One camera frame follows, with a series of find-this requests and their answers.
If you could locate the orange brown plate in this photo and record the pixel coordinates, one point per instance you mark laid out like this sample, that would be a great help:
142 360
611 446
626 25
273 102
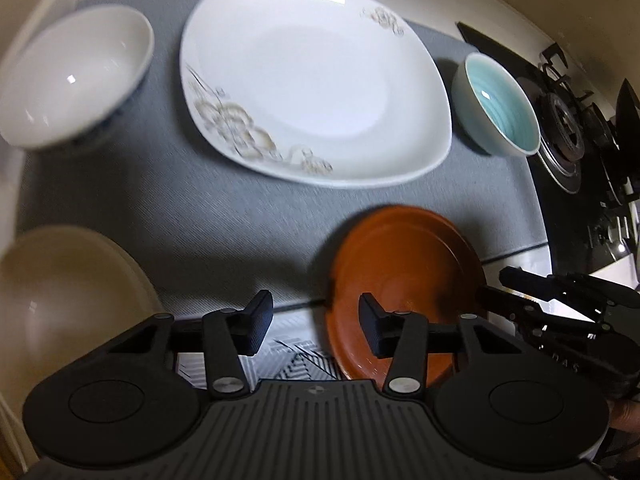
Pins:
409 259

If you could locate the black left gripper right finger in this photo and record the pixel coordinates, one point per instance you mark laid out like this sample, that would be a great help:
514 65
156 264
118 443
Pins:
399 336

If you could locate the person's right hand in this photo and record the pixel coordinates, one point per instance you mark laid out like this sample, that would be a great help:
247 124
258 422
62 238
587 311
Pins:
625 416

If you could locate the cream white bowl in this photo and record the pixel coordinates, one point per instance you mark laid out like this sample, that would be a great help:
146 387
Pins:
65 290

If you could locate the large white floral plate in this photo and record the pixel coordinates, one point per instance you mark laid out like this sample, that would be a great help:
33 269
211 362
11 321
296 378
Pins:
335 93

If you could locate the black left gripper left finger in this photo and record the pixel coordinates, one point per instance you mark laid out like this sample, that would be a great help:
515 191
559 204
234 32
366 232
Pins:
229 334

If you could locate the silver gas burner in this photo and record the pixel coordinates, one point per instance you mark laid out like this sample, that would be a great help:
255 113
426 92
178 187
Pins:
561 143

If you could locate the grey textured mat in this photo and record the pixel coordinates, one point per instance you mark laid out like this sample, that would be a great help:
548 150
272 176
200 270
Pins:
209 233

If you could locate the light blue ceramic bowl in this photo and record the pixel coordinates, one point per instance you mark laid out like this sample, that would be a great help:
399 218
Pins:
493 109

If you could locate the white bowl blue pattern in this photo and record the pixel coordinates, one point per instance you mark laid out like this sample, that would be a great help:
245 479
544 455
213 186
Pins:
75 75

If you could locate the black gas stove top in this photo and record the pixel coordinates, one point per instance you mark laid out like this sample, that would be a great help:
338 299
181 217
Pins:
518 66

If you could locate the black pan support grate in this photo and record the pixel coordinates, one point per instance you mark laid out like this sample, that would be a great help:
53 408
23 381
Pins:
600 223

